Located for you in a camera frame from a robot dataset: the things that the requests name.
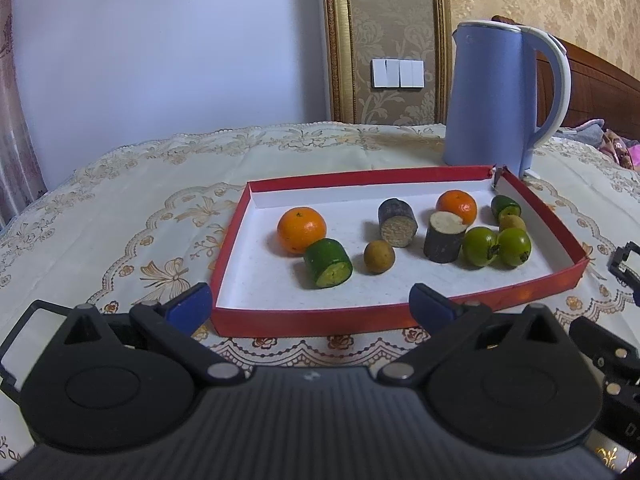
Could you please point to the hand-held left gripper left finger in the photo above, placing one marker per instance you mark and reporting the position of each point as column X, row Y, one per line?
column 190, row 305

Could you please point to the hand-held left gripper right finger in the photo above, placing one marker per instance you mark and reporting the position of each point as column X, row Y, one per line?
column 430, row 305

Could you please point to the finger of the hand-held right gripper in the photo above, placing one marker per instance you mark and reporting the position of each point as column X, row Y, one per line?
column 592, row 337

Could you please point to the dark sugarcane piece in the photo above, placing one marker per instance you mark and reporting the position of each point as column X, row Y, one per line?
column 442, row 245
column 397, row 222

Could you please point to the brown longan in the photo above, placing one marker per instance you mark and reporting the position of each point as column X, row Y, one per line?
column 378, row 256
column 512, row 222

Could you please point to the green lime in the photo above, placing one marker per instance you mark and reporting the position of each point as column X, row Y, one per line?
column 515, row 247
column 477, row 247

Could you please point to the mandarin orange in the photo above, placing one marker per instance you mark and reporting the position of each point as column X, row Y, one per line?
column 301, row 230
column 457, row 204

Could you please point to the green cucumber piece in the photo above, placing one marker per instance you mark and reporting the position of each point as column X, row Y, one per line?
column 505, row 205
column 327, row 262

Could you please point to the red shallow cardboard box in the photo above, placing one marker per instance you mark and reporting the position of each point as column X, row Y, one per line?
column 300, row 322

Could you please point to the grey cloth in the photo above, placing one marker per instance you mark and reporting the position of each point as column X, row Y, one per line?
column 587, row 132

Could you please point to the blue electric kettle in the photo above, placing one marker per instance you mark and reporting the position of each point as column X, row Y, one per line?
column 485, row 100

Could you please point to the pink patterned curtain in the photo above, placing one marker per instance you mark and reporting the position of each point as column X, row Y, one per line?
column 15, row 150

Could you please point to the white wall light switch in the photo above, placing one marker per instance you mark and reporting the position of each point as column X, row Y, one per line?
column 397, row 73

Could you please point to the gold framed wall panel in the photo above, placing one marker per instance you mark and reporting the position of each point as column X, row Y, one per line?
column 339, row 60

